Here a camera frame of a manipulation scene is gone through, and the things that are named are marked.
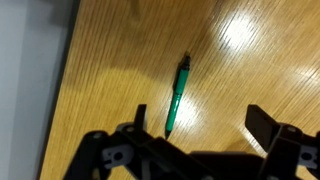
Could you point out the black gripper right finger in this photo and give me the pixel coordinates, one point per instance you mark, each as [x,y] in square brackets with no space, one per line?
[283,146]

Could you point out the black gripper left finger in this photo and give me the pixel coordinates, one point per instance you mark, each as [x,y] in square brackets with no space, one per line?
[100,151]

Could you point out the green pen with black clip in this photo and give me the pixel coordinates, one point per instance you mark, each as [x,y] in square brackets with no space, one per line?
[176,98]

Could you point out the wooden table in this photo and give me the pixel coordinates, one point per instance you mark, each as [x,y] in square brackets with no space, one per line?
[133,66]

